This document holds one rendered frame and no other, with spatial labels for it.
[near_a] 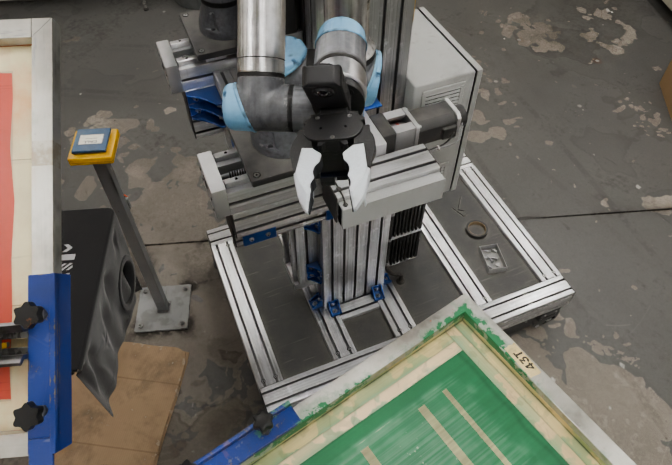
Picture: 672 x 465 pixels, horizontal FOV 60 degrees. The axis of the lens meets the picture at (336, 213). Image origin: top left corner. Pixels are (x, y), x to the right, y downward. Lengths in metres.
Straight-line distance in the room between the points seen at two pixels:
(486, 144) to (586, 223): 0.68
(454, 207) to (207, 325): 1.18
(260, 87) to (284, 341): 1.43
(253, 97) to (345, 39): 0.17
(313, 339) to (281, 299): 0.22
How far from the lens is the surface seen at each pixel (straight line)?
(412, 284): 2.35
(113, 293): 1.68
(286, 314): 2.26
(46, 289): 1.13
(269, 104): 0.91
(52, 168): 1.17
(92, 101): 3.72
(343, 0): 1.09
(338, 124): 0.71
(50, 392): 1.13
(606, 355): 2.64
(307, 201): 0.64
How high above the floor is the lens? 2.15
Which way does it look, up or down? 50 degrees down
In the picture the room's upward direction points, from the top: straight up
